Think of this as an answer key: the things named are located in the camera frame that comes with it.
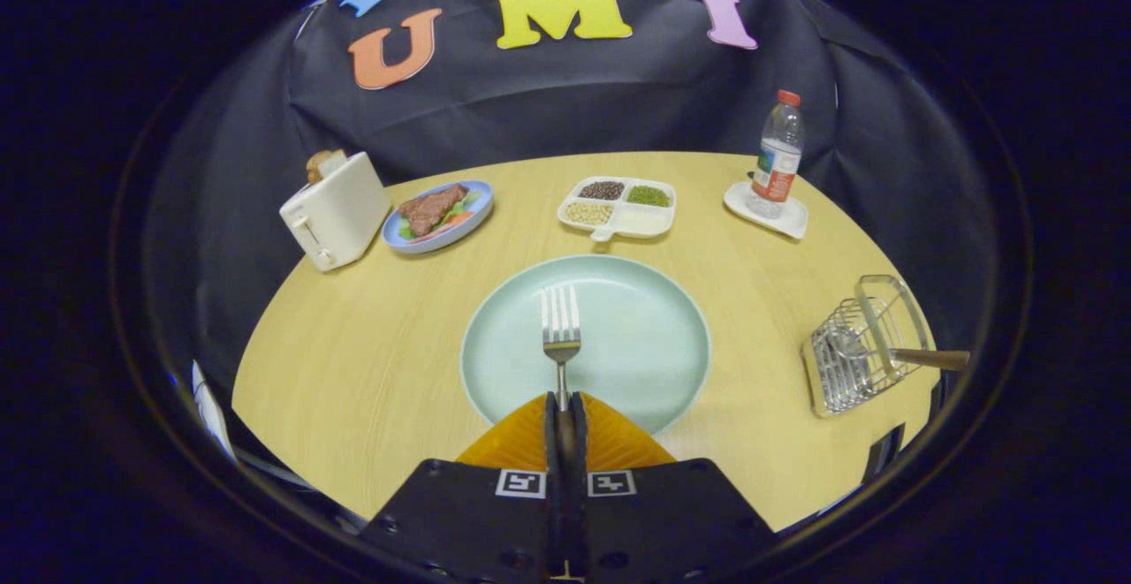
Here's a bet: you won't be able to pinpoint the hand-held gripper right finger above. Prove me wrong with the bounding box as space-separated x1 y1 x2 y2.
565 391 778 584

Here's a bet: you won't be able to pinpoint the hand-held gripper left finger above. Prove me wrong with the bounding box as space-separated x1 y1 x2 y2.
361 391 566 584

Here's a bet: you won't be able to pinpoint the metal fork with wooden handle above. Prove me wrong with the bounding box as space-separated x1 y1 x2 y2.
541 284 582 479

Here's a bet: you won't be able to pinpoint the metal spoon with wooden handle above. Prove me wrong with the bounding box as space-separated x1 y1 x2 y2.
829 328 971 371

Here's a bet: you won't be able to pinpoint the pale green round plate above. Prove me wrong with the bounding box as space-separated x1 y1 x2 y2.
459 254 712 436

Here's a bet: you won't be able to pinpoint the small blue plate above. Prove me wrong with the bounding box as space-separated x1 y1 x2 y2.
382 179 495 255

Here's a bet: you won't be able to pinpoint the white divided dish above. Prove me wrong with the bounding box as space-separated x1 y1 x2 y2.
557 176 678 242

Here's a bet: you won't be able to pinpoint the green lettuce leaves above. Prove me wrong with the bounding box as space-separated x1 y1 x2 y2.
396 193 485 240

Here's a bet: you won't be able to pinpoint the brown steak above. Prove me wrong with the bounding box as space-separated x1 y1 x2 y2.
398 183 470 237

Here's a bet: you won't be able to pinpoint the white square coaster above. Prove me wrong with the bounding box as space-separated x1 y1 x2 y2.
723 180 809 241

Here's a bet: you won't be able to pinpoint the cream toaster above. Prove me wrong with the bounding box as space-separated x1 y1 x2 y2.
279 151 391 272

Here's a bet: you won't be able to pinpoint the clear water bottle red cap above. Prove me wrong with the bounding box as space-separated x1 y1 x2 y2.
748 90 806 220

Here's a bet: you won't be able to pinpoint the black backdrop cloth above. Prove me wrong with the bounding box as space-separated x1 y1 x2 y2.
146 0 999 373

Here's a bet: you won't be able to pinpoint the toasted bread slice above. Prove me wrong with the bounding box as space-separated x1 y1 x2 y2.
306 149 348 186

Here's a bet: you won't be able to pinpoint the metal wire basket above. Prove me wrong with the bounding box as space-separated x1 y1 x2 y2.
801 274 933 419

